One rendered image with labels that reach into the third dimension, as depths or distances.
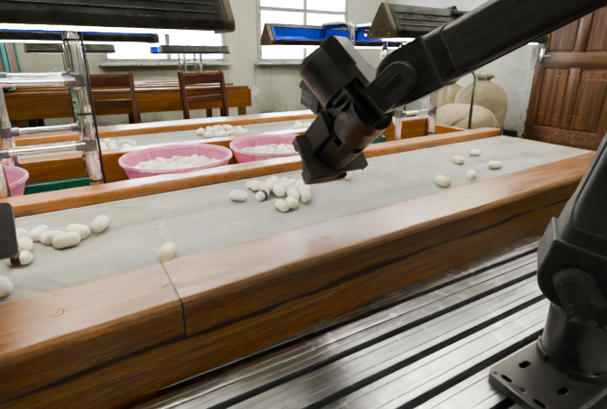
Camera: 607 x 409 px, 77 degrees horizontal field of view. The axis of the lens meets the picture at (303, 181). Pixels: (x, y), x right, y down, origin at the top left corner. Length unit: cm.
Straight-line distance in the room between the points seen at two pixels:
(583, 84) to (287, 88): 388
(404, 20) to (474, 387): 71
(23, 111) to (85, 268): 287
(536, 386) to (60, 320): 47
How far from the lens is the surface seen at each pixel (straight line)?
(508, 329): 58
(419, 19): 96
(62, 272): 59
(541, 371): 52
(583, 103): 520
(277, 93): 630
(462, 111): 374
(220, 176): 84
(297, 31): 142
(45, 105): 339
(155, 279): 47
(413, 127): 165
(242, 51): 606
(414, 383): 48
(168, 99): 342
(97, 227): 67
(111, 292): 46
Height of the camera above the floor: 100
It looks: 18 degrees down
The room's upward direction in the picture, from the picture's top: straight up
